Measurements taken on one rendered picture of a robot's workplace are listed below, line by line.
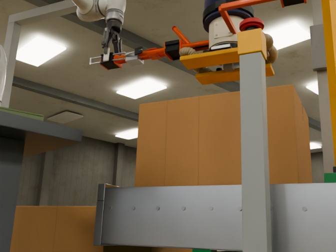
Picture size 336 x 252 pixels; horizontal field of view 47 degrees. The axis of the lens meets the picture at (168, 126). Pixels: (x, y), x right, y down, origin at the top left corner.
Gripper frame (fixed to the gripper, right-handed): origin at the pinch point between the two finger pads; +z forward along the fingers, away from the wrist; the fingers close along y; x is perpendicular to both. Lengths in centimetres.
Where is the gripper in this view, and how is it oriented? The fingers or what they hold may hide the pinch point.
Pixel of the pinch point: (111, 59)
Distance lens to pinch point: 198.5
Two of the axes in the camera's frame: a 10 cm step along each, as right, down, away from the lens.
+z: -0.3, 9.6, -2.7
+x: -9.1, 0.8, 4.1
